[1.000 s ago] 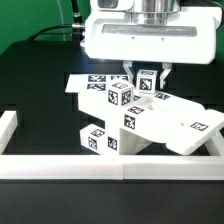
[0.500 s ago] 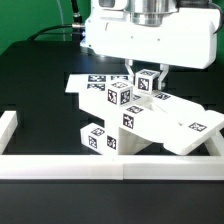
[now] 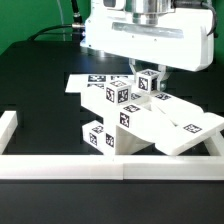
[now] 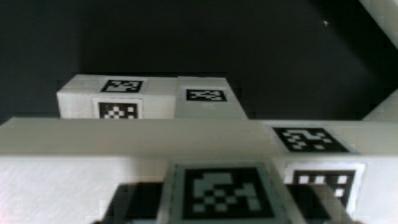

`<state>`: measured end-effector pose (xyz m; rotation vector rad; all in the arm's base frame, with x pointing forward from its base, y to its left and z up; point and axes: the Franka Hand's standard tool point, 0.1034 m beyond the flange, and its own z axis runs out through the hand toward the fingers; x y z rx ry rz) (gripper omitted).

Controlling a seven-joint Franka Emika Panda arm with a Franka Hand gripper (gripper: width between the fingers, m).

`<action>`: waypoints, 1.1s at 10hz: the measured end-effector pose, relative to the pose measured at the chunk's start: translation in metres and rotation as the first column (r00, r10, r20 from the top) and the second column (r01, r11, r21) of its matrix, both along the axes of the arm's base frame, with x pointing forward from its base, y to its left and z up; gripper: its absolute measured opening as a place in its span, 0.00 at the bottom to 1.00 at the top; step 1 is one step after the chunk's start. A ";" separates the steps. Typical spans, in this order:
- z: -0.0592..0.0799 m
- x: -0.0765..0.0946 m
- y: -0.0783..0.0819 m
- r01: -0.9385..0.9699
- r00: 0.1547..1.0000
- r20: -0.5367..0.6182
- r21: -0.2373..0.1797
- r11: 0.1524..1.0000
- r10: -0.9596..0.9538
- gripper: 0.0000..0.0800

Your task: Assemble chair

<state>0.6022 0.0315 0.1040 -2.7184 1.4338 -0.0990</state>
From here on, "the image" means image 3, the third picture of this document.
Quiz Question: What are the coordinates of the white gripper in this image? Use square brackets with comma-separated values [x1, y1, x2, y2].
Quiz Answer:
[83, 7, 214, 91]

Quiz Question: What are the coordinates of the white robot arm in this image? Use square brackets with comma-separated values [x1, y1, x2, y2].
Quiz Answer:
[81, 0, 217, 92]

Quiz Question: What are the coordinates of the white chair back piece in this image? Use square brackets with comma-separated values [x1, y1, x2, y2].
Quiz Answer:
[81, 84, 224, 156]

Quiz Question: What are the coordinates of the black cable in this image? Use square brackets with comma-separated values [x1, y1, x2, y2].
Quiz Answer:
[27, 0, 86, 42]

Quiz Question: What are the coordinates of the white fiducial marker sheet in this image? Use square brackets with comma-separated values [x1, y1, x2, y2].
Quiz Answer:
[65, 74, 134, 93]

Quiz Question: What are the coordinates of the white U-shaped fence frame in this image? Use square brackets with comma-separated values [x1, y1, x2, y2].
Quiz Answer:
[0, 111, 224, 180]

